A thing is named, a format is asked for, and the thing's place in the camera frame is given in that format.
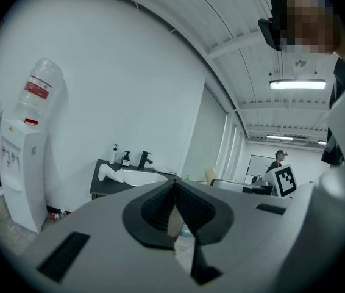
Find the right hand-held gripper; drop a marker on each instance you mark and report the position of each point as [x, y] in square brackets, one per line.
[285, 180]

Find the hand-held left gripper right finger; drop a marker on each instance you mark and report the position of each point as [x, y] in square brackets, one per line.
[239, 224]

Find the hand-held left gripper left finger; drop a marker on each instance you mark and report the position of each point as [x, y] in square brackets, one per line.
[105, 243]

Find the whiteboard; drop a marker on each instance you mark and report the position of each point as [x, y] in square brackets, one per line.
[258, 165]

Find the long ceiling light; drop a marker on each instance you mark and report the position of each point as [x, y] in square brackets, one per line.
[297, 84]
[322, 143]
[279, 137]

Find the red can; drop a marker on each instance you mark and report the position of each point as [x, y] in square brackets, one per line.
[56, 215]

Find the black vanity counter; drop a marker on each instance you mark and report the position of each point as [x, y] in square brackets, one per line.
[105, 186]

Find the beige chair back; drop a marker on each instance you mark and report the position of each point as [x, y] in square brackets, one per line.
[210, 175]

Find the white curved plastic object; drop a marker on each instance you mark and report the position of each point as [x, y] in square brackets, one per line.
[107, 172]

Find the white sink basin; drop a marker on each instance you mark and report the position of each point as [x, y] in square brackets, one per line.
[142, 177]

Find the dark pump bottle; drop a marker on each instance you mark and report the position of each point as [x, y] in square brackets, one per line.
[126, 160]

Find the white pump bottle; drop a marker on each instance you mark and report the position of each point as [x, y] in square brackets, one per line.
[113, 156]

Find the black faucet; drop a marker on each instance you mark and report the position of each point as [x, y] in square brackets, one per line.
[143, 160]

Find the white water dispenser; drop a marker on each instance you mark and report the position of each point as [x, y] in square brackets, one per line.
[23, 175]

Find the person's dark shirt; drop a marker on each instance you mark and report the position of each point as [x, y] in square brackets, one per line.
[341, 78]

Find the person's head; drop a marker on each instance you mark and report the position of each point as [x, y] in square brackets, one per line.
[309, 23]

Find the clear water jug red label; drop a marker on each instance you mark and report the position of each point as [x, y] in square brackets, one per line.
[40, 87]

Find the black head-worn camera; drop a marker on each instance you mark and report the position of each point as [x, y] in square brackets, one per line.
[270, 32]

